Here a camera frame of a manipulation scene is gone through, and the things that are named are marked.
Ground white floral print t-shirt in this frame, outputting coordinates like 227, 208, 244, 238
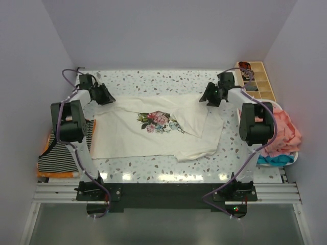
91, 94, 223, 162

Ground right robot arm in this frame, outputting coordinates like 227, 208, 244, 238
200, 69, 276, 201

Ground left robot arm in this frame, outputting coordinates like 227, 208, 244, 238
51, 71, 115, 205

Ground grey rolled socks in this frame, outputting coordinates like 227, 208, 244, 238
244, 82, 259, 91

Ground pink black rolled socks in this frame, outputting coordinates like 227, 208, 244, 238
241, 69, 255, 81

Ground red black rolled socks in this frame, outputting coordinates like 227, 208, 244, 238
238, 61, 251, 69

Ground wooden compartment organizer box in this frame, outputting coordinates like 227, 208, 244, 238
235, 61, 276, 102

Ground white plastic laundry basket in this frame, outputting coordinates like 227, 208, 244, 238
237, 99, 298, 167

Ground black white striped folded shirt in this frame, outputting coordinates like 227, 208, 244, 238
37, 119, 96, 173

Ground salmon orange garment in basket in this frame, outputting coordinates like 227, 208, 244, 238
261, 105, 302, 158

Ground teal garment in basket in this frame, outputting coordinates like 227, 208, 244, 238
257, 155, 295, 166

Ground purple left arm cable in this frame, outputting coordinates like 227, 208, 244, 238
58, 68, 112, 218

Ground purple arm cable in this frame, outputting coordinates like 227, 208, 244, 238
58, 68, 112, 218
202, 67, 278, 219

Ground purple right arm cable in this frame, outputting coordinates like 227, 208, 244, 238
202, 67, 278, 219

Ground aluminium table frame rail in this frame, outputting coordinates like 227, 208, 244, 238
32, 183, 301, 204

